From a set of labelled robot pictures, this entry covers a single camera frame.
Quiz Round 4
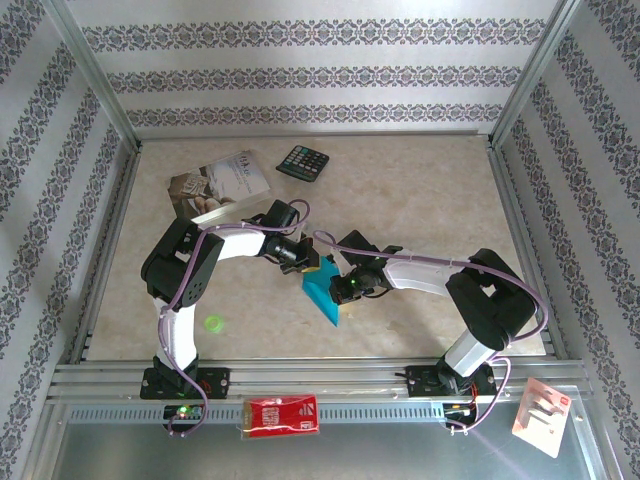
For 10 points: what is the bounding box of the wide aluminium mounting rail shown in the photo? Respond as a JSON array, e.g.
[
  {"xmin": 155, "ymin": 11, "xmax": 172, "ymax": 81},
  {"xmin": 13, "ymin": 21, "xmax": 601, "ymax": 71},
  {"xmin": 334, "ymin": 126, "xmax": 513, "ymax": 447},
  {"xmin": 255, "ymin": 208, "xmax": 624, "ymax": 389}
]
[{"xmin": 47, "ymin": 357, "xmax": 594, "ymax": 404}]

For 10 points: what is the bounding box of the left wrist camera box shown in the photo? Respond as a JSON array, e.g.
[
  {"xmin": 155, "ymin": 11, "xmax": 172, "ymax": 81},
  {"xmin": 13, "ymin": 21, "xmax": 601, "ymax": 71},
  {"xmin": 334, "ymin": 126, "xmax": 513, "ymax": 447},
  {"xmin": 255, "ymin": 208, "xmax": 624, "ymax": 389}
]
[{"xmin": 261, "ymin": 198, "xmax": 315, "ymax": 247}]

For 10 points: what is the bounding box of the red packet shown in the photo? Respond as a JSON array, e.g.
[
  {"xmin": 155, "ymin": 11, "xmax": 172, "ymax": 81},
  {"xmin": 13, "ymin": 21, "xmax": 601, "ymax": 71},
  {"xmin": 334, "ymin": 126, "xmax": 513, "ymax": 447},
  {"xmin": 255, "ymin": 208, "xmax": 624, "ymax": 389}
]
[{"xmin": 241, "ymin": 393, "xmax": 321, "ymax": 441}]

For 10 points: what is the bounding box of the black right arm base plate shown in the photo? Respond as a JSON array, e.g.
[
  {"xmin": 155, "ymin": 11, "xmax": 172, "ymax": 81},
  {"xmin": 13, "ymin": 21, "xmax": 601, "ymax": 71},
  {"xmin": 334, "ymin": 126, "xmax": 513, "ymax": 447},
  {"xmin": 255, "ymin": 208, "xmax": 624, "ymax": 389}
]
[{"xmin": 405, "ymin": 364, "xmax": 499, "ymax": 400}]

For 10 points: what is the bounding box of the slotted metal cable duct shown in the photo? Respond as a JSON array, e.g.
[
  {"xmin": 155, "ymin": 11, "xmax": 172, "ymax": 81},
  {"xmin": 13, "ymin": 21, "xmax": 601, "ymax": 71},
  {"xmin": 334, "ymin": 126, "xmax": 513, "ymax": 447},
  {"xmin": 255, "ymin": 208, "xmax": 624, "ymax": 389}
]
[{"xmin": 64, "ymin": 402, "xmax": 576, "ymax": 425}]

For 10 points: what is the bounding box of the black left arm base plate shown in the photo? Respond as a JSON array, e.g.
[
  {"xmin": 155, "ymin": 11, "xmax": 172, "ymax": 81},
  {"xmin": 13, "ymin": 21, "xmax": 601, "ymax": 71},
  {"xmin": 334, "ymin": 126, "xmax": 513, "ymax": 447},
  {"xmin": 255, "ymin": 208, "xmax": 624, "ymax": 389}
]
[{"xmin": 139, "ymin": 367, "xmax": 232, "ymax": 401}]

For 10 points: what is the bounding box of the white and red tag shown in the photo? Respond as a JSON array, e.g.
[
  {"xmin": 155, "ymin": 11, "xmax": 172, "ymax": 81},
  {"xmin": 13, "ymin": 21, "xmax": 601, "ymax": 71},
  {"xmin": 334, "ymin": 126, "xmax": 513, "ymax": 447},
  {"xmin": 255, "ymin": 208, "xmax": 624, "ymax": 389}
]
[{"xmin": 511, "ymin": 377, "xmax": 572, "ymax": 459}]

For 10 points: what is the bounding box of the aluminium frame corner post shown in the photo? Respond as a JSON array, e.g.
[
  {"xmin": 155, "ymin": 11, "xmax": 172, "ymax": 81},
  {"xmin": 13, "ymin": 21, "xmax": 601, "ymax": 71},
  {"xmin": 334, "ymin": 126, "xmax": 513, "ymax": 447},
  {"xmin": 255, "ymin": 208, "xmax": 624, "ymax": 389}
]
[
  {"xmin": 489, "ymin": 0, "xmax": 589, "ymax": 149},
  {"xmin": 42, "ymin": 0, "xmax": 144, "ymax": 151}
]

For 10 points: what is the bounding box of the blue paper sheet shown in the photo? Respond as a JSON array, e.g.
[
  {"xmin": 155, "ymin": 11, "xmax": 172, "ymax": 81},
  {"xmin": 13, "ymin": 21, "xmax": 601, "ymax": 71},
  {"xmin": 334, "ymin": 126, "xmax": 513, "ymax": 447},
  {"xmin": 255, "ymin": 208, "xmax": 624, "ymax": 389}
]
[{"xmin": 301, "ymin": 253, "xmax": 345, "ymax": 330}]

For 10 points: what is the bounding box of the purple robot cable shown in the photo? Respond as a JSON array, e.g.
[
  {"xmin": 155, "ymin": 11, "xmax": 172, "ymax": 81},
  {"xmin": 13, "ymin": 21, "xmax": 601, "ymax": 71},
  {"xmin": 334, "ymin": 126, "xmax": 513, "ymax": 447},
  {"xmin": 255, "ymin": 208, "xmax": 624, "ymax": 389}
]
[
  {"xmin": 158, "ymin": 198, "xmax": 312, "ymax": 439},
  {"xmin": 312, "ymin": 230, "xmax": 549, "ymax": 436}
]

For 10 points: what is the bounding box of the paperback book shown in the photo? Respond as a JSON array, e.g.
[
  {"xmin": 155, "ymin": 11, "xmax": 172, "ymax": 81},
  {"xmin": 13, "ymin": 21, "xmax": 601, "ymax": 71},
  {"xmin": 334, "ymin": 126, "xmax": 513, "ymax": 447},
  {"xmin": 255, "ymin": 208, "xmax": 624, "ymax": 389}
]
[{"xmin": 167, "ymin": 148, "xmax": 273, "ymax": 226}]

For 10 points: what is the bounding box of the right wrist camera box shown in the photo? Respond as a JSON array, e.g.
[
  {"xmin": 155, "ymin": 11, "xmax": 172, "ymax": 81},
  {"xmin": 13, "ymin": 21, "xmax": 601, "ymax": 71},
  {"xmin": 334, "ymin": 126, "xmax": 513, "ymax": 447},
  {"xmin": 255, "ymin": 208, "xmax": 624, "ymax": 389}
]
[{"xmin": 334, "ymin": 229, "xmax": 380, "ymax": 275}]

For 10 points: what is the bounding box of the long aluminium wall rail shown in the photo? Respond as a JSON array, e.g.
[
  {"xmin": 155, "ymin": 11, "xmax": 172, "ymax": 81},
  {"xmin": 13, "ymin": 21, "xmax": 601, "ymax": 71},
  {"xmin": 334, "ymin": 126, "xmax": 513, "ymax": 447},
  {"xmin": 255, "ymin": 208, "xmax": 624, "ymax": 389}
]
[{"xmin": 133, "ymin": 128, "xmax": 494, "ymax": 144}]

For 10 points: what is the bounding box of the black calculator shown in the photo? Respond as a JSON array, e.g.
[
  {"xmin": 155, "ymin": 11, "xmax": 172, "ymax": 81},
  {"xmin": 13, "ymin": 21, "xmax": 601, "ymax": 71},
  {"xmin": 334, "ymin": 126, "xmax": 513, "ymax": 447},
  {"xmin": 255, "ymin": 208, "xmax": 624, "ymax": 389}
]
[{"xmin": 275, "ymin": 144, "xmax": 330, "ymax": 184}]

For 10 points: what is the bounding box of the grey metal sheet shelf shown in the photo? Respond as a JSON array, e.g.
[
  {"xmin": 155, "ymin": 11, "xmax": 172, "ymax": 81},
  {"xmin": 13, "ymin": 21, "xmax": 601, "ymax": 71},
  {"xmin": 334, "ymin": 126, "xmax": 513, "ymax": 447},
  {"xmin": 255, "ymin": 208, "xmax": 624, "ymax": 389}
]
[{"xmin": 47, "ymin": 419, "xmax": 609, "ymax": 480}]

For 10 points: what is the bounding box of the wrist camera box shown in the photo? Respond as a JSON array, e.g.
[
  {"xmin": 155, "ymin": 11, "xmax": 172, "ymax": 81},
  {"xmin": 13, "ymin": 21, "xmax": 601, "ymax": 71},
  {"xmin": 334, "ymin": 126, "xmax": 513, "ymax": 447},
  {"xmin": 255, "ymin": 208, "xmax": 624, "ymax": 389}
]
[
  {"xmin": 334, "ymin": 229, "xmax": 380, "ymax": 275},
  {"xmin": 261, "ymin": 198, "xmax": 315, "ymax": 247}
]

